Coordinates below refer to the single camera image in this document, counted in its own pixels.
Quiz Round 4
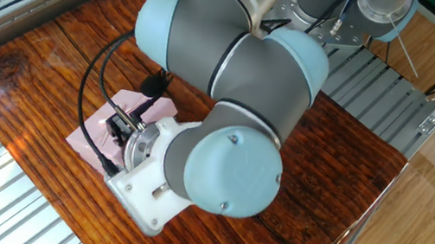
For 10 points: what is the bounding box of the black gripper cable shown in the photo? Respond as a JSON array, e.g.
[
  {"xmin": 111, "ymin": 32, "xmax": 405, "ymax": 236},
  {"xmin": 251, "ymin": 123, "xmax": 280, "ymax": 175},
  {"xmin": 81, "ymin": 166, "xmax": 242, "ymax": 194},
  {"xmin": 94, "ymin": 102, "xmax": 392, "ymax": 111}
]
[{"xmin": 66, "ymin": 21, "xmax": 180, "ymax": 184}]

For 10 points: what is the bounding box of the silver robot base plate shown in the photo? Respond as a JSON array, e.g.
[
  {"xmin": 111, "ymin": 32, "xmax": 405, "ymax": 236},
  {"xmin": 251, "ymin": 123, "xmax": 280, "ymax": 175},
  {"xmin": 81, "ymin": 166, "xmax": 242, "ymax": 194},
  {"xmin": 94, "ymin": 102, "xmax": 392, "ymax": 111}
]
[{"xmin": 259, "ymin": 0, "xmax": 374, "ymax": 53}]

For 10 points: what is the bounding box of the wood grain table mat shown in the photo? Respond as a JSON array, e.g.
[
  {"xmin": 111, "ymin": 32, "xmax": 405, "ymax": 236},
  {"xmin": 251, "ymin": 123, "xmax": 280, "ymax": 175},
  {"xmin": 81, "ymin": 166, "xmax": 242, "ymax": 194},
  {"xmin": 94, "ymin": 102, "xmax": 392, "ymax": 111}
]
[{"xmin": 0, "ymin": 0, "xmax": 433, "ymax": 244}]

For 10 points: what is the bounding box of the pink ribboned box lid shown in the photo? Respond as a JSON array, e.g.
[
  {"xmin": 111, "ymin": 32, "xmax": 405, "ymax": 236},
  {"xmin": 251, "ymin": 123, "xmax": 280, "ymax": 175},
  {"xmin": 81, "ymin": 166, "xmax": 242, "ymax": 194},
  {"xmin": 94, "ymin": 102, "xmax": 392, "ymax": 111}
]
[{"xmin": 61, "ymin": 81, "xmax": 181, "ymax": 186}]

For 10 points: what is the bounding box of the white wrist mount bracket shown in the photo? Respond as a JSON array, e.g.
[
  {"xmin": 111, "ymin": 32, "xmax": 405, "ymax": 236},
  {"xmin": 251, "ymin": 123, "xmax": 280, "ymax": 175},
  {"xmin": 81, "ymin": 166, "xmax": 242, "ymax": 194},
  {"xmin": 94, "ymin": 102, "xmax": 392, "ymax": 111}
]
[{"xmin": 97, "ymin": 107, "xmax": 208, "ymax": 243}]

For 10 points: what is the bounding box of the black cable bundle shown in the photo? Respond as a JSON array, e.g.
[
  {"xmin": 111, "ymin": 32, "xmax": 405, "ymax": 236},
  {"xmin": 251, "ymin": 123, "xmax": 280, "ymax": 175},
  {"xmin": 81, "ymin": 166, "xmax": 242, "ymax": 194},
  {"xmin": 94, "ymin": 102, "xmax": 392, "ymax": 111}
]
[{"xmin": 257, "ymin": 0, "xmax": 361, "ymax": 48}]

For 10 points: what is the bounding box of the white cable tie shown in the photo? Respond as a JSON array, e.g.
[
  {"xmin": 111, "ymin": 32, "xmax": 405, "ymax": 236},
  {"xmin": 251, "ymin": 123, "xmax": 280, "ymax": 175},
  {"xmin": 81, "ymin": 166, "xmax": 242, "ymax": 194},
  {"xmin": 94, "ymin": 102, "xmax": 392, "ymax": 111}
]
[{"xmin": 378, "ymin": 15, "xmax": 428, "ymax": 80}]

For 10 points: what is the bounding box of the blue cable with silver plug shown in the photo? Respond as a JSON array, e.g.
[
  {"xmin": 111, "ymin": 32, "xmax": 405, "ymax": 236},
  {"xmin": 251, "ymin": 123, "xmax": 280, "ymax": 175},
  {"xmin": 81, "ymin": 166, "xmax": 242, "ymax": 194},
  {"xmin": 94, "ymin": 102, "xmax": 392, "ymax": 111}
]
[{"xmin": 329, "ymin": 0, "xmax": 359, "ymax": 42}]

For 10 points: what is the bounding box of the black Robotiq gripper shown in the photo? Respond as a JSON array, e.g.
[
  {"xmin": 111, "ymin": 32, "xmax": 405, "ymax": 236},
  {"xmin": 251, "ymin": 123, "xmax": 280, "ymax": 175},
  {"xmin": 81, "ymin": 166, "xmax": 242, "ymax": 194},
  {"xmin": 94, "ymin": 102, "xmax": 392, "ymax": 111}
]
[{"xmin": 101, "ymin": 114, "xmax": 137, "ymax": 150}]

